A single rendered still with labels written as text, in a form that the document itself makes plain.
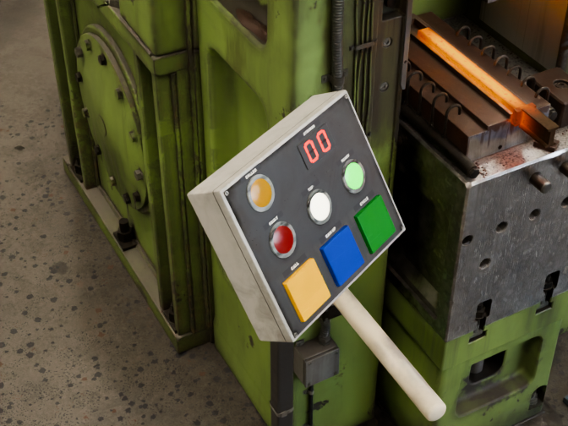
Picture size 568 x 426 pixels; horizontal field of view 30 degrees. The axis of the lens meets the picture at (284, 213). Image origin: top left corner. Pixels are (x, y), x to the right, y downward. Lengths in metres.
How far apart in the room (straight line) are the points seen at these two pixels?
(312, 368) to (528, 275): 0.52
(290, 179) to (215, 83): 0.73
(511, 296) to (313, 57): 0.78
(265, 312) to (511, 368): 1.17
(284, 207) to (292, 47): 0.37
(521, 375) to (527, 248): 0.52
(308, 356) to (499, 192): 0.59
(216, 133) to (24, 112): 1.60
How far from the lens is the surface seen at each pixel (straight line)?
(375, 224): 1.82
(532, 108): 2.13
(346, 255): 1.76
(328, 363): 2.44
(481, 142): 2.12
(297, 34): 1.91
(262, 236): 1.63
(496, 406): 2.73
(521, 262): 2.35
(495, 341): 2.51
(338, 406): 2.69
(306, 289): 1.69
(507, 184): 2.15
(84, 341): 3.04
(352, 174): 1.78
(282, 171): 1.67
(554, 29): 2.38
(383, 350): 2.12
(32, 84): 4.10
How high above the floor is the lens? 2.20
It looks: 40 degrees down
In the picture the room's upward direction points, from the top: straight up
